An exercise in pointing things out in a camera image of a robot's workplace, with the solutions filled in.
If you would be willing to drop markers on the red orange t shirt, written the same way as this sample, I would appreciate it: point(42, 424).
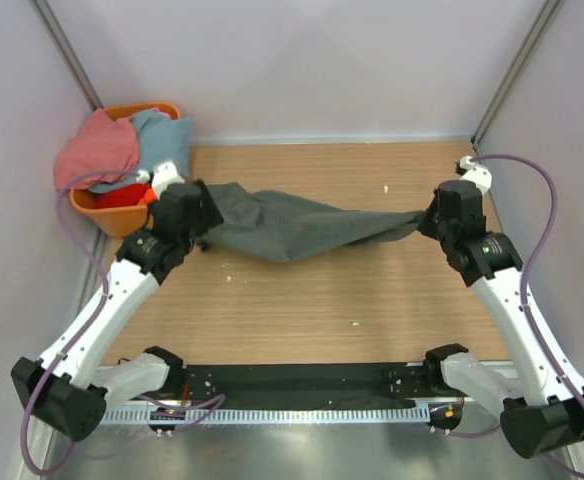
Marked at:
point(135, 194)

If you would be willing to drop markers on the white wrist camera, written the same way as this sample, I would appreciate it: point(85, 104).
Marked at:
point(160, 177)
point(470, 170)

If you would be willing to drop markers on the slotted cable duct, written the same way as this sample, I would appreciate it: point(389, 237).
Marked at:
point(149, 415)

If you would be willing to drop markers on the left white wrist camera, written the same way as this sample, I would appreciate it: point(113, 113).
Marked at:
point(160, 177)

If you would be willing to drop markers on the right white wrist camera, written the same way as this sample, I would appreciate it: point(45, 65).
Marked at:
point(470, 170)

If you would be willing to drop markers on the dark grey t shirt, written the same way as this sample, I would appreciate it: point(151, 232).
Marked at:
point(283, 228)

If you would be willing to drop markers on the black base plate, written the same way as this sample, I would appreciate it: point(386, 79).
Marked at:
point(314, 387)

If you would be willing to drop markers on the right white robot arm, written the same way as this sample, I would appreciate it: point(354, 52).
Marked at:
point(543, 408)

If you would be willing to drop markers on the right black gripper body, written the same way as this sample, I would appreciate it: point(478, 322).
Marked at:
point(433, 225)

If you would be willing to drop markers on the light blue t shirt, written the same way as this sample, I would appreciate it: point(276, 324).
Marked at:
point(160, 138)

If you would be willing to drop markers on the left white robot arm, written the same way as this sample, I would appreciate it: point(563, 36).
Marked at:
point(64, 387)

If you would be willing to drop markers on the pink t shirt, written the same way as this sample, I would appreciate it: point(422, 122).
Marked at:
point(102, 152)

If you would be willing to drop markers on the orange plastic tub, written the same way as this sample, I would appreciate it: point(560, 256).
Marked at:
point(118, 222)

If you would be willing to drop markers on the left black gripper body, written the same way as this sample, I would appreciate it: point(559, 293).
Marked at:
point(209, 218)

